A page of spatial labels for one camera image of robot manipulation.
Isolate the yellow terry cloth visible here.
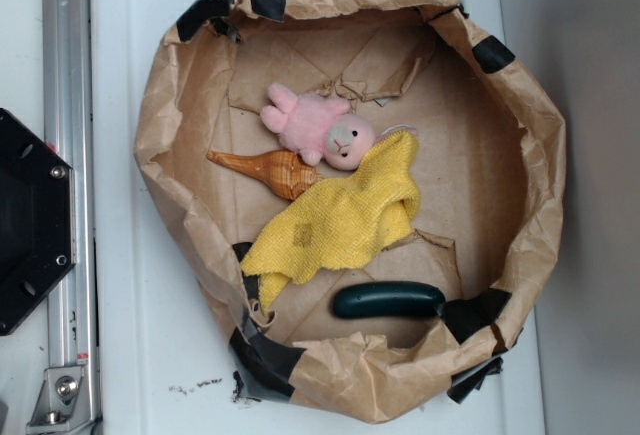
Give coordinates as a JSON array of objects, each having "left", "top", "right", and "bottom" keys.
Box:
[{"left": 240, "top": 130, "right": 421, "bottom": 312}]

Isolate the orange spiral seashell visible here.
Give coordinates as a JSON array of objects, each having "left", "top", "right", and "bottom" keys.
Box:
[{"left": 206, "top": 150, "right": 323, "bottom": 201}]

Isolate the pink plush bunny toy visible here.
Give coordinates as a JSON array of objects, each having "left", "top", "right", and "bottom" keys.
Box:
[{"left": 259, "top": 81, "right": 420, "bottom": 172}]

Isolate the dark green toy cucumber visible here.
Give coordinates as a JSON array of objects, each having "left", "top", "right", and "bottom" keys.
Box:
[{"left": 332, "top": 281, "right": 446, "bottom": 319}]

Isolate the brown paper bin with tape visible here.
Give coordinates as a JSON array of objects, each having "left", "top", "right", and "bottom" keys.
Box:
[{"left": 134, "top": 0, "right": 566, "bottom": 423}]

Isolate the aluminium extrusion rail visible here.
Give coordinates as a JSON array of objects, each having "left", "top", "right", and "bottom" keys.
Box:
[{"left": 43, "top": 0, "right": 102, "bottom": 434}]

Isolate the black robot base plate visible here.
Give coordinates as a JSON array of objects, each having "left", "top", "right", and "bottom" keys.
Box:
[{"left": 1, "top": 109, "right": 74, "bottom": 336}]

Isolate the metal corner bracket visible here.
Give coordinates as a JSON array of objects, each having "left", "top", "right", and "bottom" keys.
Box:
[{"left": 26, "top": 366, "right": 91, "bottom": 434}]

